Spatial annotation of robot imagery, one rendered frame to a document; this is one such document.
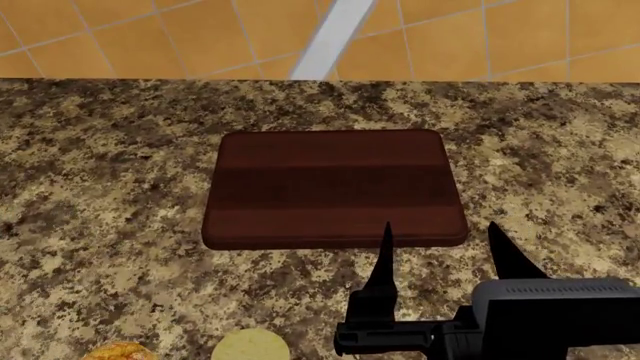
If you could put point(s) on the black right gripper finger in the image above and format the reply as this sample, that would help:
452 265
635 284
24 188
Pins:
382 277
510 262

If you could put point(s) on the dark brown wooden cutting board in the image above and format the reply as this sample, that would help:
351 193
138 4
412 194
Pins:
330 187

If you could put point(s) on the pale yellow round cheese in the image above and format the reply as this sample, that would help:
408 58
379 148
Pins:
250 345

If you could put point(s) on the golden brown bread roll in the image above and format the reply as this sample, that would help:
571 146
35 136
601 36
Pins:
119 352

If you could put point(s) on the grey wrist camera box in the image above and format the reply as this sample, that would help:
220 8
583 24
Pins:
555 311

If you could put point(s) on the white wall trim strip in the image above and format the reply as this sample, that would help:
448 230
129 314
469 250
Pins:
330 39

